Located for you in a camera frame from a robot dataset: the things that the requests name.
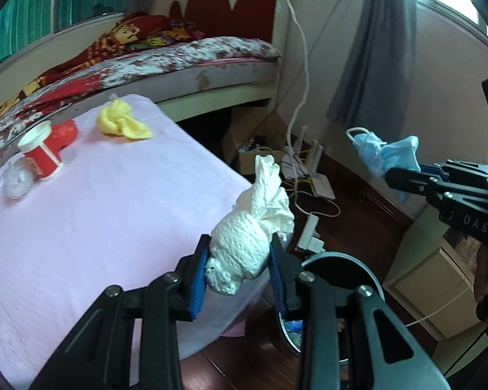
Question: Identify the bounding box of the light blue face mask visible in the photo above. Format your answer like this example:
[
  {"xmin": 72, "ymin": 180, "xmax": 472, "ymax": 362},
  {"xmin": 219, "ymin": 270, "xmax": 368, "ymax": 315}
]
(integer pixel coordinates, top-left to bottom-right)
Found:
[{"xmin": 346, "ymin": 127, "xmax": 421, "ymax": 179}]

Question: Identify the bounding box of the white tissue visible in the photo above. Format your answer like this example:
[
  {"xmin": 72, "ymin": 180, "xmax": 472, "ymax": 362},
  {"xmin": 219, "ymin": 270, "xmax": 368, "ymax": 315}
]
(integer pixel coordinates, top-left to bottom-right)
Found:
[{"xmin": 205, "ymin": 155, "xmax": 294, "ymax": 296}]

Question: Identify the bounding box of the red white paper cup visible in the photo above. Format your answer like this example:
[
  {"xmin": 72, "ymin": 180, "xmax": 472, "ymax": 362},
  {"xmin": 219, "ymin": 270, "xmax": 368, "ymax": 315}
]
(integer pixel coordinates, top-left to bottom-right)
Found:
[{"xmin": 17, "ymin": 121, "xmax": 63, "ymax": 181}]

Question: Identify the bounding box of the yellow cloth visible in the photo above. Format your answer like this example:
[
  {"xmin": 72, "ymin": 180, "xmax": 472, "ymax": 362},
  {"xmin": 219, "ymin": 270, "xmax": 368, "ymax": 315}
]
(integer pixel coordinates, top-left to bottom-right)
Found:
[{"xmin": 96, "ymin": 94, "xmax": 153, "ymax": 140}]

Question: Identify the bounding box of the black trash bin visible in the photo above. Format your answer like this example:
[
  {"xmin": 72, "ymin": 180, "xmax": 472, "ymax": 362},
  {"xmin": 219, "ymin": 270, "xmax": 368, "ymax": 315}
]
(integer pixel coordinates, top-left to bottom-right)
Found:
[{"xmin": 301, "ymin": 251, "xmax": 385, "ymax": 366}]

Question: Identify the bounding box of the person's hand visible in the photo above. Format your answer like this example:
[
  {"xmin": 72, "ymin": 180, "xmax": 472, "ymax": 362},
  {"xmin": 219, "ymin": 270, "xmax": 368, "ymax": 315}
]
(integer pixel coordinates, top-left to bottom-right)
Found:
[{"xmin": 473, "ymin": 245, "xmax": 488, "ymax": 303}]

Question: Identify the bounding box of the grey curtain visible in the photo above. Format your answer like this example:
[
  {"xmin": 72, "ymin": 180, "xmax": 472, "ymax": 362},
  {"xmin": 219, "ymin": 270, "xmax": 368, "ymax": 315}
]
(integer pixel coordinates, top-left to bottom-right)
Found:
[{"xmin": 327, "ymin": 0, "xmax": 417, "ymax": 140}]

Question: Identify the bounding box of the beige bedside cabinet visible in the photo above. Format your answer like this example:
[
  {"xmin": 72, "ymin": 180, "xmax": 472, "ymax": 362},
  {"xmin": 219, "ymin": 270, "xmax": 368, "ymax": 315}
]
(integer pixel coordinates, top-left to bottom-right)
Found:
[{"xmin": 383, "ymin": 206, "xmax": 488, "ymax": 377}]

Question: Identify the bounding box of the white power strip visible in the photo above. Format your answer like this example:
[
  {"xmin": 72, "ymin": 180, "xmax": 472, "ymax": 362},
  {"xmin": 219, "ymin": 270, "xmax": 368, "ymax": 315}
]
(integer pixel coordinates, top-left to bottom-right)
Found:
[{"xmin": 296, "ymin": 214, "xmax": 324, "ymax": 254}]

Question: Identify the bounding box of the white wifi router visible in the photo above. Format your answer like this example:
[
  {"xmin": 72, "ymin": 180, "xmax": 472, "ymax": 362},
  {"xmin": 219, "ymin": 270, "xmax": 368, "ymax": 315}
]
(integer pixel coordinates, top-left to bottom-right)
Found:
[{"xmin": 280, "ymin": 126, "xmax": 336, "ymax": 201}]

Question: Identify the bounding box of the cardboard box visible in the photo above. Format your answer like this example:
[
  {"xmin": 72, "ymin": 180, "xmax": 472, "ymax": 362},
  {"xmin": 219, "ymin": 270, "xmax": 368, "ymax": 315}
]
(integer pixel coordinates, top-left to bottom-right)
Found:
[{"xmin": 223, "ymin": 106, "xmax": 287, "ymax": 176}]

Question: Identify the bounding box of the clear crumpled plastic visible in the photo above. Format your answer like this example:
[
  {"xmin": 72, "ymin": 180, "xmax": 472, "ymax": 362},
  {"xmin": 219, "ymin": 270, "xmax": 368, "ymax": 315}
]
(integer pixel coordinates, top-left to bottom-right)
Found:
[{"xmin": 2, "ymin": 157, "xmax": 37, "ymax": 199}]

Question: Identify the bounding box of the red plastic wrapper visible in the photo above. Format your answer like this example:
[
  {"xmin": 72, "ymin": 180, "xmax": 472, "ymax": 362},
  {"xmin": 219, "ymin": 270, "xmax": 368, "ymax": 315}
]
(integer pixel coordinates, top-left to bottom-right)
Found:
[{"xmin": 47, "ymin": 120, "xmax": 78, "ymax": 151}]

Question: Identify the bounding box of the red heart headboard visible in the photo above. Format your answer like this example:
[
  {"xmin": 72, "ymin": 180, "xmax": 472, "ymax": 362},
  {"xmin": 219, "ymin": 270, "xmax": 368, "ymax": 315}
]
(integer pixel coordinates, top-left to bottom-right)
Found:
[{"xmin": 169, "ymin": 0, "xmax": 277, "ymax": 43}]

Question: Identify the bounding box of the floral red white quilt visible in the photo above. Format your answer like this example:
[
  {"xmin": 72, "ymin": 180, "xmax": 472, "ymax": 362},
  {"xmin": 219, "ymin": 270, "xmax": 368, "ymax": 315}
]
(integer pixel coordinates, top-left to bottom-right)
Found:
[{"xmin": 0, "ymin": 36, "xmax": 282, "ymax": 152}]

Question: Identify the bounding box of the red yellow blanket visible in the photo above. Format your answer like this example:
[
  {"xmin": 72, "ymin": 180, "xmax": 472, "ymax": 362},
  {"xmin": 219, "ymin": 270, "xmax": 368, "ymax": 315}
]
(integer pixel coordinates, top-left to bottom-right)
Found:
[{"xmin": 0, "ymin": 11, "xmax": 204, "ymax": 119}]

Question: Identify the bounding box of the window with green curtain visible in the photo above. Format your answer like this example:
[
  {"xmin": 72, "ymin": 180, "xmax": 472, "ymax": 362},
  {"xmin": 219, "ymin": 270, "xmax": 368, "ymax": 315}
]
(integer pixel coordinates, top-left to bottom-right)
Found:
[{"xmin": 0, "ymin": 0, "xmax": 125, "ymax": 64}]

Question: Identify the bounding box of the white hanging cable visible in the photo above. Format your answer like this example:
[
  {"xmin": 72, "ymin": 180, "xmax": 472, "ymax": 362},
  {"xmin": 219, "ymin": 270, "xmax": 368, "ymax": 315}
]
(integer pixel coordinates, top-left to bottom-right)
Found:
[{"xmin": 269, "ymin": 0, "xmax": 312, "ymax": 160}]

